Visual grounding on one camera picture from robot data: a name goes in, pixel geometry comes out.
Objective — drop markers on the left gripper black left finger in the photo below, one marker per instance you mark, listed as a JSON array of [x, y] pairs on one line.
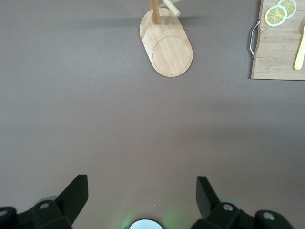
[[59, 210]]

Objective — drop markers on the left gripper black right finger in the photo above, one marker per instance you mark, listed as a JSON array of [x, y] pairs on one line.
[[214, 214]]

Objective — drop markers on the wooden mug tree rack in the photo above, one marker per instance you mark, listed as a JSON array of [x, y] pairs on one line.
[[171, 55]]

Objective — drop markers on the brown table mat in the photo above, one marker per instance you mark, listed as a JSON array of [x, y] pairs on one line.
[[95, 107]]

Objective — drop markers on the wooden cutting board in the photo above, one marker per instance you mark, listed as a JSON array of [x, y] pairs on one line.
[[276, 52]]

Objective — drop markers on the yellow plastic fork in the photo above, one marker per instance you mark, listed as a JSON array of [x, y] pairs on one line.
[[299, 57]]

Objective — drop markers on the lemon slice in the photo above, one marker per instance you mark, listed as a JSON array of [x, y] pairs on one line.
[[275, 16], [290, 7]]

